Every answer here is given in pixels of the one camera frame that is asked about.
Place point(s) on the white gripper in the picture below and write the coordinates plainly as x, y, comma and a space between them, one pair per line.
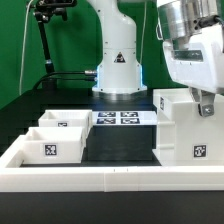
194, 55

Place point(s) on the white drawer cabinet box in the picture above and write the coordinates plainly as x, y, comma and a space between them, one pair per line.
183, 136

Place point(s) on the white front drawer tray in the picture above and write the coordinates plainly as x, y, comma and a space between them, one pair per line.
54, 145

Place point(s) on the white drawer tray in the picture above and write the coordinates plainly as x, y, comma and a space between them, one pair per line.
54, 145
67, 118

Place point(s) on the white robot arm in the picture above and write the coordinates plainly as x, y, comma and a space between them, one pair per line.
119, 72

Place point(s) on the white rear drawer tray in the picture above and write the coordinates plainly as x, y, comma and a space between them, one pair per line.
67, 118

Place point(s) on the white fiducial marker sheet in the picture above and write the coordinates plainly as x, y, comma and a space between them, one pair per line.
124, 118

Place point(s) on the black camera stand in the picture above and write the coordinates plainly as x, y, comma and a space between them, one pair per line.
44, 11

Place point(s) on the white border frame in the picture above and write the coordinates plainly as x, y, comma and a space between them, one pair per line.
14, 177

